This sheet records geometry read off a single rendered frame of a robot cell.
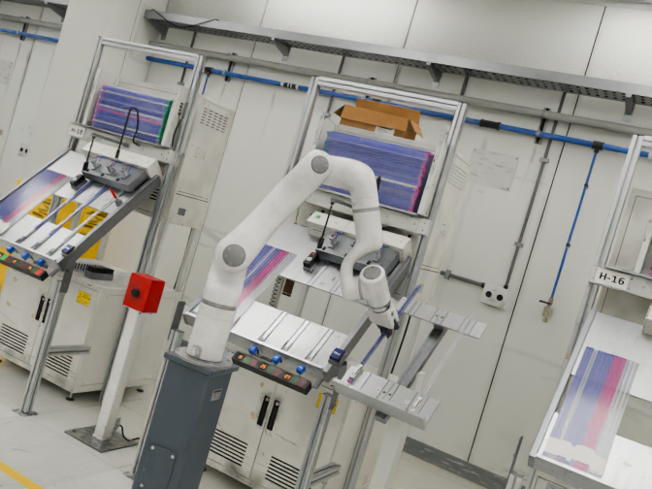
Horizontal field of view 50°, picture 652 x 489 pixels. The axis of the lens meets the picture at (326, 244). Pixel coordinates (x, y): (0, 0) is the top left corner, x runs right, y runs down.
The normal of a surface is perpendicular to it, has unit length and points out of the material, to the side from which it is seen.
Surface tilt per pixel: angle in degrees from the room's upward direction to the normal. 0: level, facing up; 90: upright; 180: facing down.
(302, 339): 43
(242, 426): 90
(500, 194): 90
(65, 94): 90
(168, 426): 90
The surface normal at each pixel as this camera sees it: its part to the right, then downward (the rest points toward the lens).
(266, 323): -0.10, -0.77
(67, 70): -0.44, -0.11
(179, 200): 0.85, 0.26
